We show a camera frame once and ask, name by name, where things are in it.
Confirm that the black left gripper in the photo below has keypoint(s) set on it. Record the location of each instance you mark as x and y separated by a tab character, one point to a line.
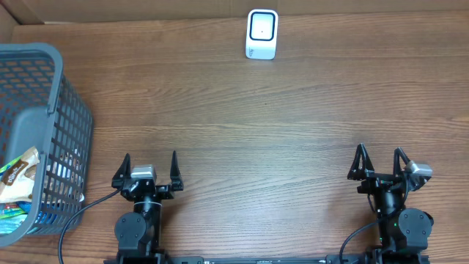
166	193

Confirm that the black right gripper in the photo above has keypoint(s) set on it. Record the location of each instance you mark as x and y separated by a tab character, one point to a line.
374	180

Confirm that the beige brown snack bag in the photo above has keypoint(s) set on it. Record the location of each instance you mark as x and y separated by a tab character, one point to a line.
17	182

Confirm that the light teal snack packet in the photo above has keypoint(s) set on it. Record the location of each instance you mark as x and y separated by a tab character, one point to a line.
10	224

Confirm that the blue snack bar wrapper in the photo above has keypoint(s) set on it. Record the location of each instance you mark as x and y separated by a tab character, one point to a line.
13	209

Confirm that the green Haribo candy bag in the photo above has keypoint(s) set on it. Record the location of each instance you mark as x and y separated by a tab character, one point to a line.
7	166

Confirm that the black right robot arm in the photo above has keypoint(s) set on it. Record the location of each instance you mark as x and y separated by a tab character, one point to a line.
403	231

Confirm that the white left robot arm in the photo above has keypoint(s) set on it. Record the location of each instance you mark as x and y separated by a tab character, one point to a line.
138	232

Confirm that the white barcode scanner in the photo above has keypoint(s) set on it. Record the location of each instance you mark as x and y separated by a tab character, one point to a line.
261	34

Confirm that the grey plastic mesh basket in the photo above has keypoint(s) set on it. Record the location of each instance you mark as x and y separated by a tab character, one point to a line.
40	108

